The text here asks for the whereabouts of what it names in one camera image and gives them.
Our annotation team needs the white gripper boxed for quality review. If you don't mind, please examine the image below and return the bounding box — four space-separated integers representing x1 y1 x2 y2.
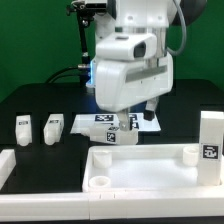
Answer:
95 54 173 131

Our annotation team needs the white desk tabletop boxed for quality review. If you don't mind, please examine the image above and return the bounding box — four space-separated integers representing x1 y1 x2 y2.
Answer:
82 144 224 197

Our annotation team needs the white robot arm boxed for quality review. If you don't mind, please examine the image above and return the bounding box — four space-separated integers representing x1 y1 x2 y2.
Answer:
91 0 207 131

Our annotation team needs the white marker base sheet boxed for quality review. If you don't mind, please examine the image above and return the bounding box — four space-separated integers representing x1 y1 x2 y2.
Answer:
71 113 161 134

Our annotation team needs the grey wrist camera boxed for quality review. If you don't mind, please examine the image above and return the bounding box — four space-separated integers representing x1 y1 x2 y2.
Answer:
96 33 157 61

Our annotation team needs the black cable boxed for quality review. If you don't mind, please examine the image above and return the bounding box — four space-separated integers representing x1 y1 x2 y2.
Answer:
45 66 82 84

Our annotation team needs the black camera stand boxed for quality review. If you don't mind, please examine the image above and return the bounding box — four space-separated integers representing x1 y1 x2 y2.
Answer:
66 0 95 86

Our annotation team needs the white U-shaped fence frame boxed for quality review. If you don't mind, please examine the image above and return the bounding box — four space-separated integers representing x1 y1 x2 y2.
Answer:
0 143 224 222

